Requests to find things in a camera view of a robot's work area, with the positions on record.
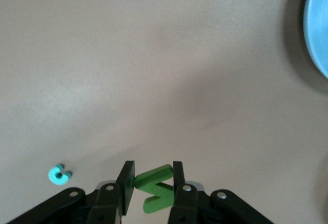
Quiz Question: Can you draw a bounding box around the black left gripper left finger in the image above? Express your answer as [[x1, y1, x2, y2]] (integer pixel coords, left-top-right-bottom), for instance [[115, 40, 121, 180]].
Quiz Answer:
[[5, 160, 136, 224]]

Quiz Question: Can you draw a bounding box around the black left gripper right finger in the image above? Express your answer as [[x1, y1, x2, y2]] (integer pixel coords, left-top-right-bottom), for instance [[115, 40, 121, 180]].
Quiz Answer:
[[166, 160, 275, 224]]

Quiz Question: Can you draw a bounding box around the green foam letter N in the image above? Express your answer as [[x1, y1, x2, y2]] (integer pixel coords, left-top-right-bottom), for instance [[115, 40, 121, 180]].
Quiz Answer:
[[133, 164, 177, 214]]

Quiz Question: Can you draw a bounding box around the teal foam letter C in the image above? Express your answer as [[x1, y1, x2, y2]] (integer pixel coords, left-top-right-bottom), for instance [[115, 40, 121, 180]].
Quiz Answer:
[[48, 164, 73, 185]]

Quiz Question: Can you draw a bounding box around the brown paper table cover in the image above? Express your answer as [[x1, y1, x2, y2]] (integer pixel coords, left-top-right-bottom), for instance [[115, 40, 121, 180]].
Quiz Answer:
[[0, 0, 328, 224]]

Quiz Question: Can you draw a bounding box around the blue plate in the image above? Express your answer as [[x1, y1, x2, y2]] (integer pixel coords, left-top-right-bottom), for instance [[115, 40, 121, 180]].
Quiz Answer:
[[303, 0, 328, 79]]

